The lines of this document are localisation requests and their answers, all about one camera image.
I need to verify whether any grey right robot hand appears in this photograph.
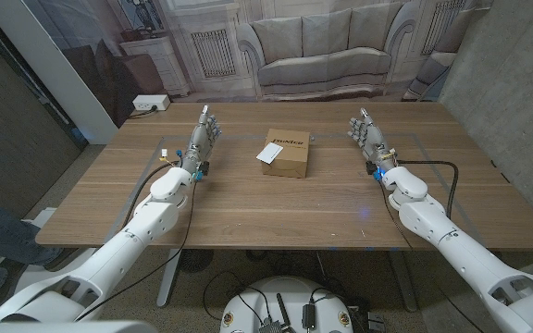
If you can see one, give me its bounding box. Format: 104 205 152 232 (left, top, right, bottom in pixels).
347 107 398 173

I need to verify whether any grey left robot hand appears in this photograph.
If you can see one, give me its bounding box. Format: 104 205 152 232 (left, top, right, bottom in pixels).
179 105 223 176

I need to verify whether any white card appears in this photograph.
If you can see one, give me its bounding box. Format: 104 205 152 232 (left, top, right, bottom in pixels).
255 142 284 165

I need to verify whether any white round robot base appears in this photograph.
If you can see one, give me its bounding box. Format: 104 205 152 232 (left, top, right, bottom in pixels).
219 276 354 333

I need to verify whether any brown cardboard box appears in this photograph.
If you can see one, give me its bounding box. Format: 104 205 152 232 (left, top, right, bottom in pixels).
260 128 311 179

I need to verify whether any white power strip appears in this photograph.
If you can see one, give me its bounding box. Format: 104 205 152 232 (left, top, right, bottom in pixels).
131 94 171 112

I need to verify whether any printed living room backdrop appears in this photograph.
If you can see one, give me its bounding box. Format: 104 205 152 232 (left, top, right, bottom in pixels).
20 0 494 126

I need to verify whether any round black floor object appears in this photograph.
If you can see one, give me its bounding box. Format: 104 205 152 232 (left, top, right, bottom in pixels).
178 249 215 274

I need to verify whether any person's dark shoe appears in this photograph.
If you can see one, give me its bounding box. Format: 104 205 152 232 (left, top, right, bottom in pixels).
42 247 96 273

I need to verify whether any black antenna on base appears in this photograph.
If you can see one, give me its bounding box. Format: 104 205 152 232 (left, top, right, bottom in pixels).
275 293 291 332

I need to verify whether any black adapter on base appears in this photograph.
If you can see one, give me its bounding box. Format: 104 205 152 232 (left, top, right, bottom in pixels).
302 302 316 330

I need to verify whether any white floor platform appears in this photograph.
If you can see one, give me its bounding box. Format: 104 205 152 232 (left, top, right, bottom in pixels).
14 206 99 297

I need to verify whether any person's leg in jeans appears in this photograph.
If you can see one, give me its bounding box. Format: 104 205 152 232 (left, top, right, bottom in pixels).
0 184 64 312

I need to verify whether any white robot torso edge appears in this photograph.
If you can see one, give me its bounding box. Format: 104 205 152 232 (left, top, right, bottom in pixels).
0 320 159 333

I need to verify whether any black power strip cable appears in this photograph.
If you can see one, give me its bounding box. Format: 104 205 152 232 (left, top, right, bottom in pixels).
127 105 159 120

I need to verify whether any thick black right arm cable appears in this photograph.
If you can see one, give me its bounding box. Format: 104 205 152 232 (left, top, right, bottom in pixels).
394 159 460 219

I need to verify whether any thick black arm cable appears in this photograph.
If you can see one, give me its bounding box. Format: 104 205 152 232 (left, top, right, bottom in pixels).
120 160 183 230
394 159 460 219

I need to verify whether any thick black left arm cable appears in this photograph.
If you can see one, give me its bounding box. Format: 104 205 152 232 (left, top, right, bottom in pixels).
120 160 183 230

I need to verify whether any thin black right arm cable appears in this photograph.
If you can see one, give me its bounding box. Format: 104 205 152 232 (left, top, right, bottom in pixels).
378 180 486 333

